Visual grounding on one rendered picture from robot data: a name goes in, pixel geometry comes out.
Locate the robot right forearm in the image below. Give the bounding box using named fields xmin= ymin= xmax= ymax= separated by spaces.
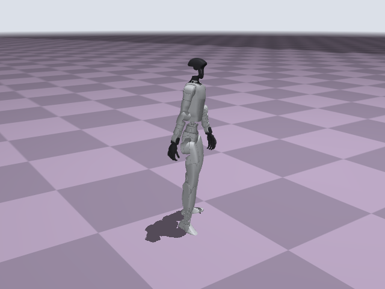
xmin=171 ymin=111 xmax=186 ymax=142

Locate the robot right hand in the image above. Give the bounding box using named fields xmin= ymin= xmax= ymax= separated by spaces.
xmin=168 ymin=138 xmax=180 ymax=161

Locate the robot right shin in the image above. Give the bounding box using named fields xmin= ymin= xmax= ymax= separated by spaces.
xmin=182 ymin=182 xmax=197 ymax=225

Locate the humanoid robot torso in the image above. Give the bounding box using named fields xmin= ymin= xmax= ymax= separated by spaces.
xmin=182 ymin=80 xmax=206 ymax=143

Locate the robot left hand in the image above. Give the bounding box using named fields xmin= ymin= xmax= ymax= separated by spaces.
xmin=205 ymin=127 xmax=217 ymax=150

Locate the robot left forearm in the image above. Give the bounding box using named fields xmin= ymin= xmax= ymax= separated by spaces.
xmin=202 ymin=113 xmax=211 ymax=132

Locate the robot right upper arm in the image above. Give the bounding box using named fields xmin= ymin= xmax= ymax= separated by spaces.
xmin=180 ymin=85 xmax=196 ymax=121

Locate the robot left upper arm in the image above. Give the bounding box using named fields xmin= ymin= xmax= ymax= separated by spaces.
xmin=203 ymin=85 xmax=208 ymax=115

